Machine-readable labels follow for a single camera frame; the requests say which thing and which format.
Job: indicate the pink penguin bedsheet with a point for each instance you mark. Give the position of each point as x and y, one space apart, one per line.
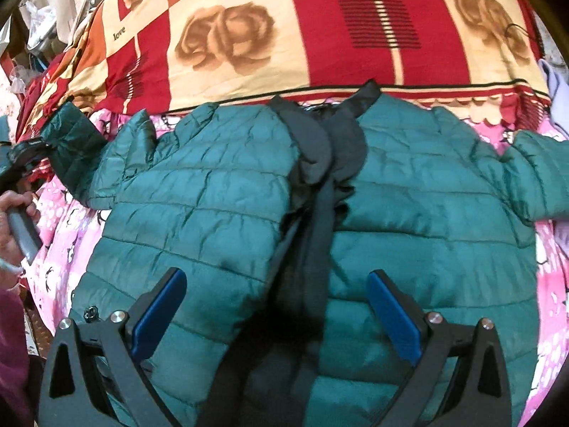
66 240

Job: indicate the green quilted puffer jacket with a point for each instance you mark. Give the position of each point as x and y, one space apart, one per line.
268 372

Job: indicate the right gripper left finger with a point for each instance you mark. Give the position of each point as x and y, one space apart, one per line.
72 392

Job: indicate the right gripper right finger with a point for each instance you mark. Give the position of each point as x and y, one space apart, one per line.
478 393

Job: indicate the lavender cloth at right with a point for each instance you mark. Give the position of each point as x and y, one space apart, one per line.
559 94

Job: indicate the person's left hand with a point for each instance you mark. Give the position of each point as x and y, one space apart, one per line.
10 251

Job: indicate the red rose pattern blanket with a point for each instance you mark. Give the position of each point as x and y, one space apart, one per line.
479 58

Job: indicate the maroon sleeve forearm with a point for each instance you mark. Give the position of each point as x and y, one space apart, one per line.
14 360

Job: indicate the pile of clothes background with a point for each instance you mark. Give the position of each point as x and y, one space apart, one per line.
35 31

